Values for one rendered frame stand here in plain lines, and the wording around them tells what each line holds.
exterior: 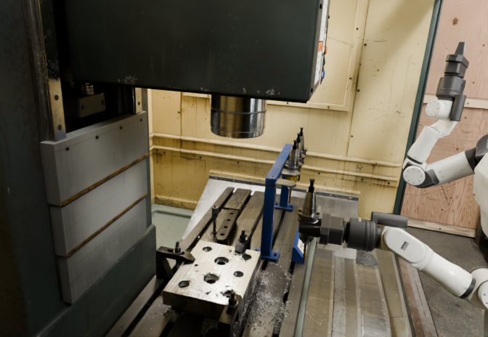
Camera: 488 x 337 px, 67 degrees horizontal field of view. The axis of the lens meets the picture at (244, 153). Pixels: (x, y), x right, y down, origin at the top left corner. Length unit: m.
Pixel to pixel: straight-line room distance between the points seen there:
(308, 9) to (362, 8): 1.13
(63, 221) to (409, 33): 1.68
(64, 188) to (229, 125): 0.49
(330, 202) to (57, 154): 1.49
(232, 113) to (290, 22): 0.27
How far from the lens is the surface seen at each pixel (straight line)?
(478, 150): 1.53
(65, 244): 1.19
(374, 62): 2.00
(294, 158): 1.44
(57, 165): 1.08
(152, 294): 1.29
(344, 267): 1.81
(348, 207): 2.13
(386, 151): 2.08
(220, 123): 0.99
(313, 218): 1.08
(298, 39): 0.87
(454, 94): 1.54
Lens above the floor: 1.71
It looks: 18 degrees down
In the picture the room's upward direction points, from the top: 3 degrees clockwise
